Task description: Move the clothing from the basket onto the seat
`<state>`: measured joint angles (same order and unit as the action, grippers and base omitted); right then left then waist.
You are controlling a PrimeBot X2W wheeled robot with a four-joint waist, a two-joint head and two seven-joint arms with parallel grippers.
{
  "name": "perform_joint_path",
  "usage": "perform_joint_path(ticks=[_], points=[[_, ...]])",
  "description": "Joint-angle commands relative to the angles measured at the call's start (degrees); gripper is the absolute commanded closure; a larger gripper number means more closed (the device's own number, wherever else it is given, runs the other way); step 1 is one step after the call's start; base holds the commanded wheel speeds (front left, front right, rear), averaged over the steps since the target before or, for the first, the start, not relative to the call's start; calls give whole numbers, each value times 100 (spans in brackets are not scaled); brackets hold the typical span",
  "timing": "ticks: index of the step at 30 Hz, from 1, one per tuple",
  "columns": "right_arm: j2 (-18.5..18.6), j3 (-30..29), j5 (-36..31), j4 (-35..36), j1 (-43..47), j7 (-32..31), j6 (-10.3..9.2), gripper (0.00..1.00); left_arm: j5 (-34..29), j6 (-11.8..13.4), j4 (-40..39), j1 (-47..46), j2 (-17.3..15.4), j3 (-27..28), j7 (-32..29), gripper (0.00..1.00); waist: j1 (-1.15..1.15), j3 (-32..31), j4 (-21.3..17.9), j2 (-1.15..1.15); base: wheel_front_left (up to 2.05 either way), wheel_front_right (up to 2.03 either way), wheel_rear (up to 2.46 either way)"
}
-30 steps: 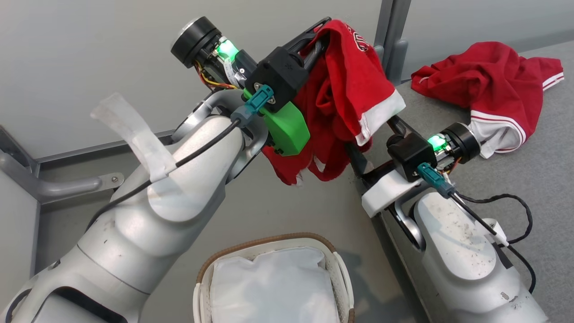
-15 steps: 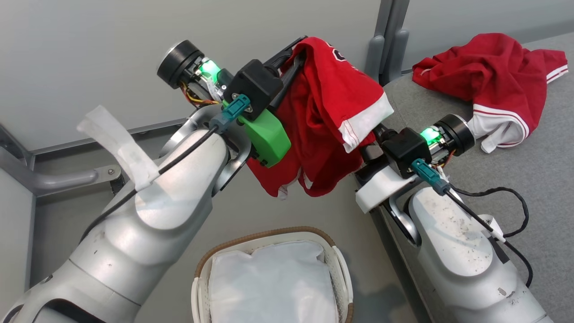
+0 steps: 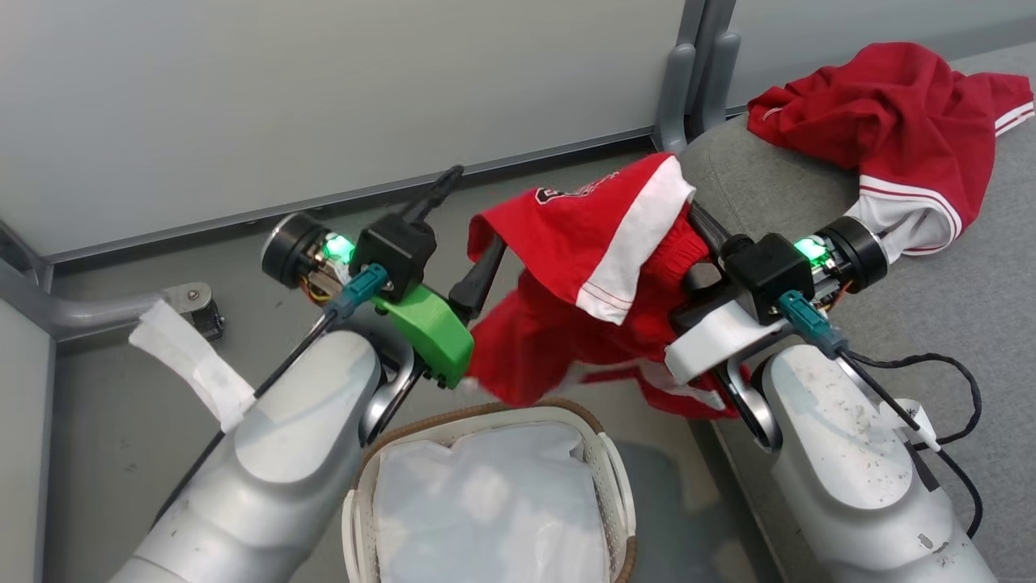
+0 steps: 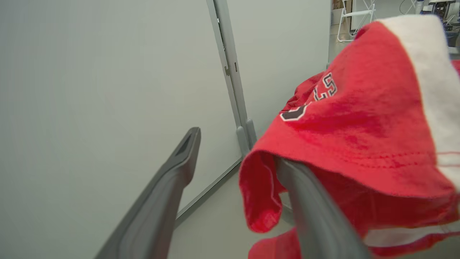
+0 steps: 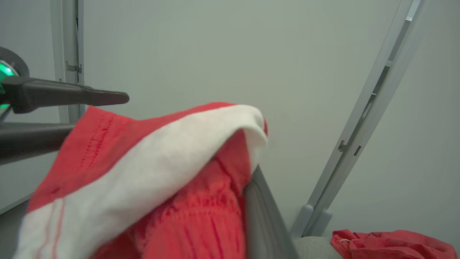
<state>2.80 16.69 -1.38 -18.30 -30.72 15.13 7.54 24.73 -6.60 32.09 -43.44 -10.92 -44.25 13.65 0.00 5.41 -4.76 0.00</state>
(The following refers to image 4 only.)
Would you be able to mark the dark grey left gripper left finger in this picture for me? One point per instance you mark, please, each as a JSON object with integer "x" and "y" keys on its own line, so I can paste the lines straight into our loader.
{"x": 161, "y": 201}

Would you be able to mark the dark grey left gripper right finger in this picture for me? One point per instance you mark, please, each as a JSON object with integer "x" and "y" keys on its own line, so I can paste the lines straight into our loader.
{"x": 320, "y": 223}

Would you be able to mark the red white shirt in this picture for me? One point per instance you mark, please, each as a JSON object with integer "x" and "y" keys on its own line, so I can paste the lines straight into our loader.
{"x": 359, "y": 126}

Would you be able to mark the grey partition base rail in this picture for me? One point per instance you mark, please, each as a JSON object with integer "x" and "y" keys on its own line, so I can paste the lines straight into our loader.
{"x": 208, "y": 192}

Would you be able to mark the white folding frame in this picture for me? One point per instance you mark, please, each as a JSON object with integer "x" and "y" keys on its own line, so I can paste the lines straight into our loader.
{"x": 354, "y": 14}

